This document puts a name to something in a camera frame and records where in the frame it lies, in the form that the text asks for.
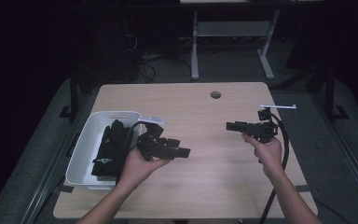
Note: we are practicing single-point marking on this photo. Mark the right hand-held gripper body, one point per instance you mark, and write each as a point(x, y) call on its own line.
point(262, 129)

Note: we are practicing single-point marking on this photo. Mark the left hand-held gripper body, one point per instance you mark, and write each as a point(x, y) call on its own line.
point(152, 146)

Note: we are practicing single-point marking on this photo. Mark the black glove white logo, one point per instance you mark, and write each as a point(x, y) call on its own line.
point(105, 158)

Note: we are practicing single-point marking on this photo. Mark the white plastic bin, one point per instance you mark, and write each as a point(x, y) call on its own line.
point(85, 149)

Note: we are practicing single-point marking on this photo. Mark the person's right hand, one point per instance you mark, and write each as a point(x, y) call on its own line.
point(268, 155)

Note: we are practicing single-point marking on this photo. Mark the person's left hand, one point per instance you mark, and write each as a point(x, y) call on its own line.
point(136, 171)

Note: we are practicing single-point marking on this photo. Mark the black metal stand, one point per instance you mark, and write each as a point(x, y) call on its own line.
point(73, 93)
point(329, 93)

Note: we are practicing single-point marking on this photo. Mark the metal floor rail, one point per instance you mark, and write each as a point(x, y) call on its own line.
point(52, 161)
point(348, 155)

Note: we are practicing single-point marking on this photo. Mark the white metal desk frame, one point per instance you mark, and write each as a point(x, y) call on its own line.
point(230, 28)

